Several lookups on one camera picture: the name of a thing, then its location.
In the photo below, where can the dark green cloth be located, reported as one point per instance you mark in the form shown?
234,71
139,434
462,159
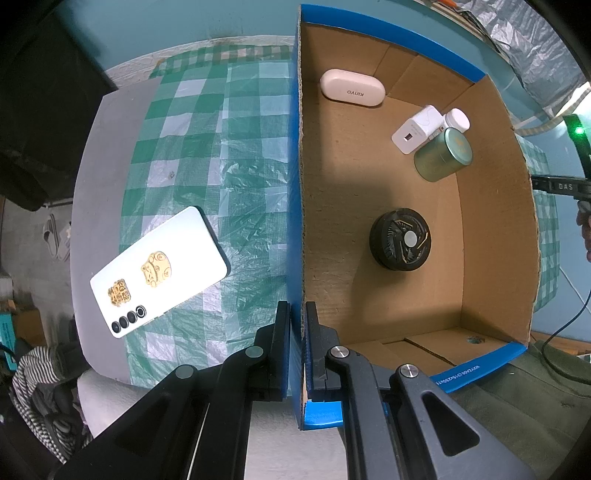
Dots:
531,406

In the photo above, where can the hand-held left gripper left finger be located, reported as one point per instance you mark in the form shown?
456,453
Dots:
279,332

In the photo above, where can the white charger plug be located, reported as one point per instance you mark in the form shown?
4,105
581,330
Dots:
415,131

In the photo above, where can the white earbuds case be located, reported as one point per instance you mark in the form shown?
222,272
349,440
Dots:
353,87

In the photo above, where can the black round fan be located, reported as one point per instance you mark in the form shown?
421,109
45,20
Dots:
399,240

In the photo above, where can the silver foil sheet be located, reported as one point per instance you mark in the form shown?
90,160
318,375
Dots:
531,46

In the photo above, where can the large-check green plastic tablecloth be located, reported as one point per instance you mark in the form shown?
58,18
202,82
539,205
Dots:
207,138

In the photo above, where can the small white bottle cap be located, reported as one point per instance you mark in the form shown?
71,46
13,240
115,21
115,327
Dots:
458,120

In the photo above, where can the round green tin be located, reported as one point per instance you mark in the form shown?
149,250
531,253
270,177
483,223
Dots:
438,159

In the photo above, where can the person's right hand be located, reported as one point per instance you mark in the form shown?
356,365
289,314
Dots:
587,240

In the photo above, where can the teal box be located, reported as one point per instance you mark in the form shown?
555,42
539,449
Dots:
7,334

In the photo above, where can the striped cloth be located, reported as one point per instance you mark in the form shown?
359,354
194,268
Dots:
32,378

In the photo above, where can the white phone gold stickers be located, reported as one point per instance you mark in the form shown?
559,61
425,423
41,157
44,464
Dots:
175,249

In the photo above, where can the grey slipper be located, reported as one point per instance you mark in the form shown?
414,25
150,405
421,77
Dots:
57,235

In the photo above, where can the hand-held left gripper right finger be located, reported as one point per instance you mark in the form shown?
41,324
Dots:
314,341

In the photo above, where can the dark furniture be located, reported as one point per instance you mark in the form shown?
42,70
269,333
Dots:
46,92

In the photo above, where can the small-check green cloth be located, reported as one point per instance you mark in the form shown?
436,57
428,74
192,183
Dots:
194,57

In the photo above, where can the blue cardboard box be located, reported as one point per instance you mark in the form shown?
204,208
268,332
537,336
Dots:
346,230

